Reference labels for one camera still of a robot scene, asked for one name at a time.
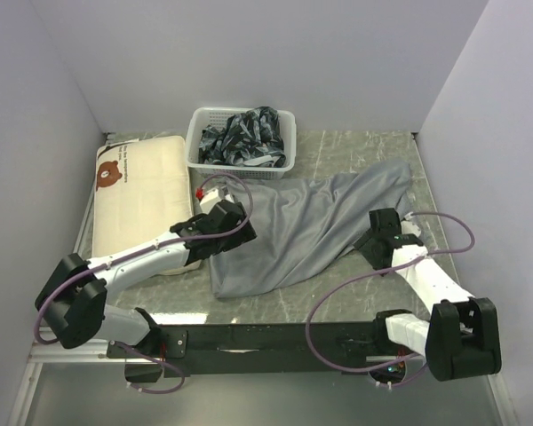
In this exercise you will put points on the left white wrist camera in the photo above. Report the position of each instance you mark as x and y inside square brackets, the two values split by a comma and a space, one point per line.
[208, 198]

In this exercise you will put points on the black base beam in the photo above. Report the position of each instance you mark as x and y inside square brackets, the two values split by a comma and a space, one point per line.
[270, 348]

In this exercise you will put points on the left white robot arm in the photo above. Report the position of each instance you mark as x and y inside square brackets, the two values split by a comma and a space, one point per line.
[74, 302]

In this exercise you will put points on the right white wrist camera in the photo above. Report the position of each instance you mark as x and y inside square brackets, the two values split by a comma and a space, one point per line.
[410, 225]

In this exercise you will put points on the white plastic basket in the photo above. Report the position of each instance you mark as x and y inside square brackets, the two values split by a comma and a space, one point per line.
[217, 116]

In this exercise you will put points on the grey pillowcase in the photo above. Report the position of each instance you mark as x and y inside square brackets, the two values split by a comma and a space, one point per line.
[303, 225]

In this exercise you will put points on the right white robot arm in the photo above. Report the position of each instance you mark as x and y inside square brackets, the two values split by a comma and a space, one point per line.
[461, 337]

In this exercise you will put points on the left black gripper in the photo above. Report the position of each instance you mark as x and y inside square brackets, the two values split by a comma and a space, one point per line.
[240, 237]

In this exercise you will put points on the dark patterned cloth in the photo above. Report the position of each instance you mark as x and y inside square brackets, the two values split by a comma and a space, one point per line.
[249, 139]

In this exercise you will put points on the cream bear-print pillow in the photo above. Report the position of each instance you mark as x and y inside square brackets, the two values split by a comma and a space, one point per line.
[142, 188]

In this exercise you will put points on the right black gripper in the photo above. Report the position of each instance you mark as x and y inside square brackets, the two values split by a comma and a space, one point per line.
[365, 245]

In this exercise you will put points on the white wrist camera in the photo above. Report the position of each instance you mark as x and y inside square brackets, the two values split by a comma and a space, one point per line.
[410, 225]
[208, 198]

